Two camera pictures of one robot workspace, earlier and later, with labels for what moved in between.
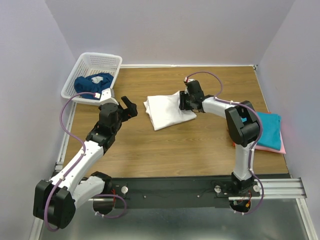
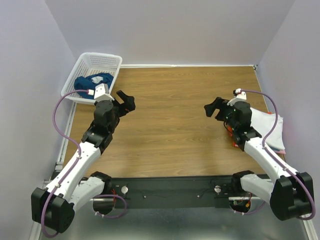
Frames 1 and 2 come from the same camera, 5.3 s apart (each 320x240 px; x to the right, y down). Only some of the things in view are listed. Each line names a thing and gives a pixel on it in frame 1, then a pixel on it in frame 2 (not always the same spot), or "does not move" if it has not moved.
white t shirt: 164,111 → 263,122
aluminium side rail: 62,153 does not move
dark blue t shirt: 85,84 does not move
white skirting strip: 189,66 does not move
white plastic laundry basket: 89,64 does not move
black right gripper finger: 183,104 → 210,107
